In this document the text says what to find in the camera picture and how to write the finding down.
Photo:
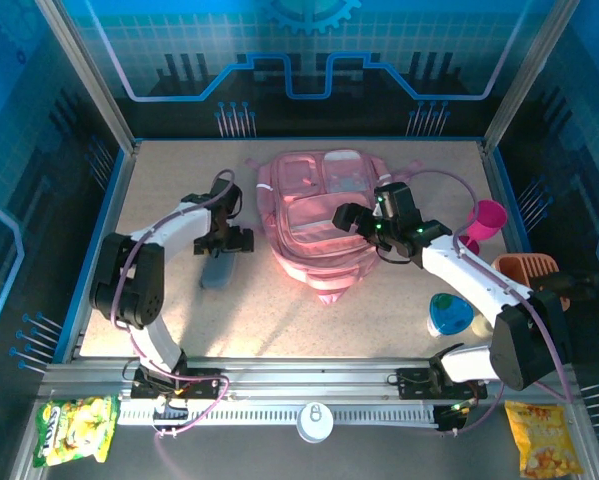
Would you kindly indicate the aluminium frame rail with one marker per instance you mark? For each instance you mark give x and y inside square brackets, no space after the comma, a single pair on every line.
[304,372]

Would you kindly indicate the black tool in holder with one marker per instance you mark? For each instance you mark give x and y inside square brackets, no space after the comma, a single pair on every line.
[574,287]

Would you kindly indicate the green yellow snack bag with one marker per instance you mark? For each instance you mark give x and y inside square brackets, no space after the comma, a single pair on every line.
[74,430]

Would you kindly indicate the orange slotted plastic holder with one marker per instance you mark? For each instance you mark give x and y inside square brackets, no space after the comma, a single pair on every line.
[529,265]

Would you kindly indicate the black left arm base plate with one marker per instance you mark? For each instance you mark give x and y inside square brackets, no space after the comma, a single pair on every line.
[204,382]

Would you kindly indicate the aluminium frame post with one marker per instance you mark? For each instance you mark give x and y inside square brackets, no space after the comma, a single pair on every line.
[529,75]
[86,75]

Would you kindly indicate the orange yellow snack bag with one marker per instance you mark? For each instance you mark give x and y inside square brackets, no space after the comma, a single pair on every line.
[544,440]

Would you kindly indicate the pink backpack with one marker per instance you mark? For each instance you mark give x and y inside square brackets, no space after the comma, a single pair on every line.
[319,240]

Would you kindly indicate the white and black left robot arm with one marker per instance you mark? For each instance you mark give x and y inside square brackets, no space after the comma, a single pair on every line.
[179,225]

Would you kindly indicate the magenta plastic goblet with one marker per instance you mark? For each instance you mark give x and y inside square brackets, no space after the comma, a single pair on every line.
[489,217]

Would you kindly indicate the grey pencil case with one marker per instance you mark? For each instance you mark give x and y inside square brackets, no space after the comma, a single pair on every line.
[218,272]

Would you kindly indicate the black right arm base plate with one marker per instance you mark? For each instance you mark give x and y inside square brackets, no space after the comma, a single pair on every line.
[414,382]

